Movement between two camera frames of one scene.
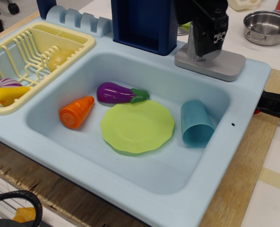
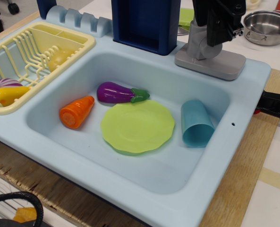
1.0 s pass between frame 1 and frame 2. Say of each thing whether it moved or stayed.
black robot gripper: moved
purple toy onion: stayed
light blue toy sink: stayed
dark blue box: stayed
